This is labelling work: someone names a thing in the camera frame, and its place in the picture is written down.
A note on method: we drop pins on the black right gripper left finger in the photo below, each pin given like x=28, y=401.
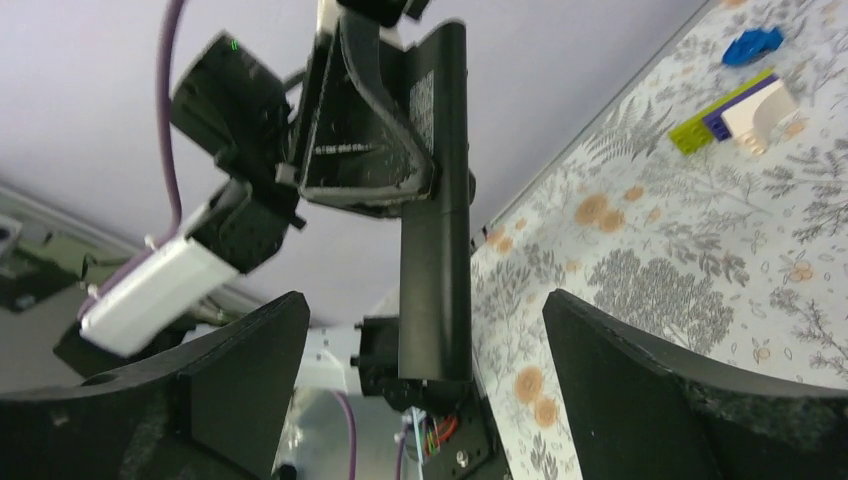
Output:
x=212, y=408

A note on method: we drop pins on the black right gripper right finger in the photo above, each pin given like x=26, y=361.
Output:
x=640, y=407

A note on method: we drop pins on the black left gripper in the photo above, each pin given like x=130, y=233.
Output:
x=357, y=147

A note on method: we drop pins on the black remote control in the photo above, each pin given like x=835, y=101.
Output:
x=434, y=289

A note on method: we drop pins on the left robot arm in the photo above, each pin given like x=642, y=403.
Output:
x=220, y=228

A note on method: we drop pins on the white and green block stack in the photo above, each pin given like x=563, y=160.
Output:
x=747, y=115

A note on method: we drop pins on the blue plastic piece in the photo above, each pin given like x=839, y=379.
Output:
x=752, y=45

